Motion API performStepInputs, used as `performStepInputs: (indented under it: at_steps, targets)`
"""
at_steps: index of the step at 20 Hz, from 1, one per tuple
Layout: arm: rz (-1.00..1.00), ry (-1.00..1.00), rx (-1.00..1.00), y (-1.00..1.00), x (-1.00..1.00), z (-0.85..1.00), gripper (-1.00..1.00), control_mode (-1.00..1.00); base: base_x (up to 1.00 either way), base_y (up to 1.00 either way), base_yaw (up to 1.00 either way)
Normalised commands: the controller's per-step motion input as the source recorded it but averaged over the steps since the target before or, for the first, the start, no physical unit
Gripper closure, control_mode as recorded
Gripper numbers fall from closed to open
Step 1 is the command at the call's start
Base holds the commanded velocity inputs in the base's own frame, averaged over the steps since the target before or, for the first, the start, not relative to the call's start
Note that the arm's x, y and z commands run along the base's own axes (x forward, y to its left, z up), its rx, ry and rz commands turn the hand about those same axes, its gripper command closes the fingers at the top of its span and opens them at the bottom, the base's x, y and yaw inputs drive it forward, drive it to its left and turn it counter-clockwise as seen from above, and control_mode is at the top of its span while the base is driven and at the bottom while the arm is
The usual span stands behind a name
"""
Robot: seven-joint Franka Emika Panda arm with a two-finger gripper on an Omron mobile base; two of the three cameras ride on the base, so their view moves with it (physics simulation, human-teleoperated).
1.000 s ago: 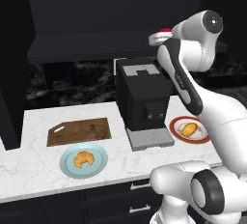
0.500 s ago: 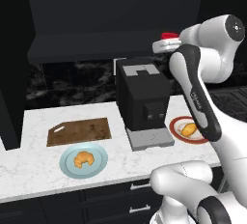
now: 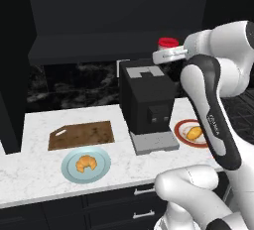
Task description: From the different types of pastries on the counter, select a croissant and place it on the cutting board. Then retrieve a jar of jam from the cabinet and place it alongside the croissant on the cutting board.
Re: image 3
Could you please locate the brown wooden cutting board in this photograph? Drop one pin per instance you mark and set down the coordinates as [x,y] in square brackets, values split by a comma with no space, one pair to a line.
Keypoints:
[82,135]

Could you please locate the black hob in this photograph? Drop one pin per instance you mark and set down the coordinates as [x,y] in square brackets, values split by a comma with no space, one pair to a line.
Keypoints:
[243,115]

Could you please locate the red-lidded jam jar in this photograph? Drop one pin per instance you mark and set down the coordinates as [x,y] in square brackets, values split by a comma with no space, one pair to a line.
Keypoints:
[168,42]

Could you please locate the black upper cabinet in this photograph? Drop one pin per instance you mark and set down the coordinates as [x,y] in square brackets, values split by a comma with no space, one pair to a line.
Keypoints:
[109,19]

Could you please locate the black drawer front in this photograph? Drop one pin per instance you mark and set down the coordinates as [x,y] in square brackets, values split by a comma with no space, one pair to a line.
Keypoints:
[112,197]
[112,217]

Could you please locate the golden croissant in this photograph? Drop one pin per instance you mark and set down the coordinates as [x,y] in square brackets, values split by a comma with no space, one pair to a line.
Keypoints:
[86,163]

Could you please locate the light blue plate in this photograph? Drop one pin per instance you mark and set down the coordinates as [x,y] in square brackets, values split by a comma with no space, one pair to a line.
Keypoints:
[99,169]

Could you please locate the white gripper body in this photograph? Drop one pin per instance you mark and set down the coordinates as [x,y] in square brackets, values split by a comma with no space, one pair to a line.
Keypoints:
[169,55]

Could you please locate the red-rimmed white plate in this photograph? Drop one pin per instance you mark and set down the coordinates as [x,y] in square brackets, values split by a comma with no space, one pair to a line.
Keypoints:
[181,131]

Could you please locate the black coffee machine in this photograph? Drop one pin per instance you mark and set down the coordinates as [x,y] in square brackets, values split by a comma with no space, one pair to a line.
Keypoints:
[145,101]

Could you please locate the black tall cabinet panel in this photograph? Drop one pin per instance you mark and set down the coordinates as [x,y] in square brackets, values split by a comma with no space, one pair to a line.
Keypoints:
[13,75]

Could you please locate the black base cabinet door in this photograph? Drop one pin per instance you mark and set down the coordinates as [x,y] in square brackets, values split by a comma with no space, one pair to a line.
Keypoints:
[43,215]

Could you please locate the golden bun pastry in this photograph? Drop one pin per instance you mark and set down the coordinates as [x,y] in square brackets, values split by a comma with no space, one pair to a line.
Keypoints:
[193,133]

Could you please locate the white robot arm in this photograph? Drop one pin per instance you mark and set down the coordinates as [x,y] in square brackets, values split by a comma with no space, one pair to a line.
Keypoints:
[228,62]

